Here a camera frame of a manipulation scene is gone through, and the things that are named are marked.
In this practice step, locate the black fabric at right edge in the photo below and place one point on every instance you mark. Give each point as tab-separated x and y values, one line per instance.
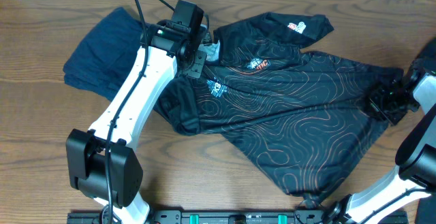
426	211

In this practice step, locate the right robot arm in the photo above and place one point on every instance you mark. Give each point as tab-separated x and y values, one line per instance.
413	176

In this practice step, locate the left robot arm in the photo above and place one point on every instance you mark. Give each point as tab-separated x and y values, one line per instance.
101	161

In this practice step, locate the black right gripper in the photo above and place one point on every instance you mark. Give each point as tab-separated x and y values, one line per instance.
373	101

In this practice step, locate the black orange patterned sports jersey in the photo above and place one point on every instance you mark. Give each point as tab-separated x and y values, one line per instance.
300	116

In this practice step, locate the black aluminium mounting rail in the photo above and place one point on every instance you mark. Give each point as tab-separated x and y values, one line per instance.
178	217

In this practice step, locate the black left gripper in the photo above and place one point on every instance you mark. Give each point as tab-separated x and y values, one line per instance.
197	69

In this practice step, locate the folded dark blue garment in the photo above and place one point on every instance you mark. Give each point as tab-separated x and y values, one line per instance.
104	58

